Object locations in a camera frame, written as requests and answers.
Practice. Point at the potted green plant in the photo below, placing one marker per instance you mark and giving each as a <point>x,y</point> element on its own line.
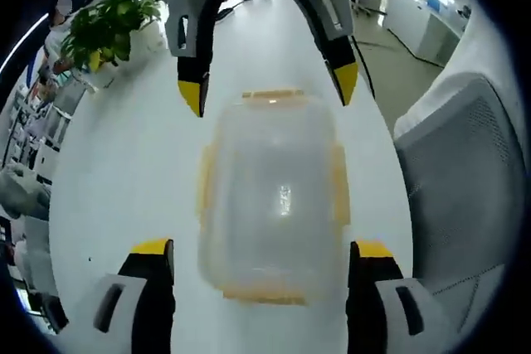
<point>108,26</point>

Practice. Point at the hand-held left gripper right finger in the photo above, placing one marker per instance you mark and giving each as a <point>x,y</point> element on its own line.
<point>371,287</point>

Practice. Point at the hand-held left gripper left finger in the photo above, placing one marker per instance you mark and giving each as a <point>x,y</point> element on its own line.
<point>145,283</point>

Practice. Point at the white low cabinet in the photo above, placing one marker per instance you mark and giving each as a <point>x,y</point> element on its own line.
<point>423,22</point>

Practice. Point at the clear container with yellow buckles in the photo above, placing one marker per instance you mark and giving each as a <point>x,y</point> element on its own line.
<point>274,171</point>

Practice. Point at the grey mesh office chair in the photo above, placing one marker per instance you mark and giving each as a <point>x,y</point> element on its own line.
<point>460,188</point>

